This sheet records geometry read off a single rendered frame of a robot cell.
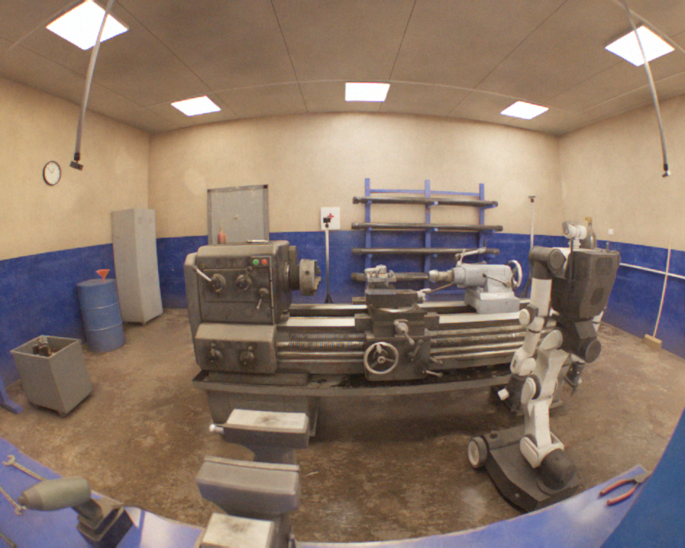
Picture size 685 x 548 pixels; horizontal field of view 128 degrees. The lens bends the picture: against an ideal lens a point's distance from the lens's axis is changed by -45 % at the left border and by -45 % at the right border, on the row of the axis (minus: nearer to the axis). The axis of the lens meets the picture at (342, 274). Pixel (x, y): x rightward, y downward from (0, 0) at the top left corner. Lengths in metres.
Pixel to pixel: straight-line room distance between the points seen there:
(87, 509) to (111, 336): 3.78
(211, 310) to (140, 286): 3.19
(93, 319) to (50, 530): 3.65
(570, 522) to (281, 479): 0.62
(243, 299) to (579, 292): 1.82
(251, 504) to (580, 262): 1.37
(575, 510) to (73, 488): 1.01
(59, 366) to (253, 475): 2.58
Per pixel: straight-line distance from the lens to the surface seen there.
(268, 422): 0.61
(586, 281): 1.41
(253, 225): 5.26
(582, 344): 1.51
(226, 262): 1.97
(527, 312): 1.45
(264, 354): 1.91
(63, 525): 0.88
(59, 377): 2.97
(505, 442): 2.06
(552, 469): 1.78
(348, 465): 2.05
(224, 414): 2.38
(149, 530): 0.78
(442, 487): 1.96
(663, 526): 0.59
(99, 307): 4.28
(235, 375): 2.19
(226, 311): 2.03
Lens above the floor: 1.45
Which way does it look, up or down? 9 degrees down
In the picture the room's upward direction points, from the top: 1 degrees counter-clockwise
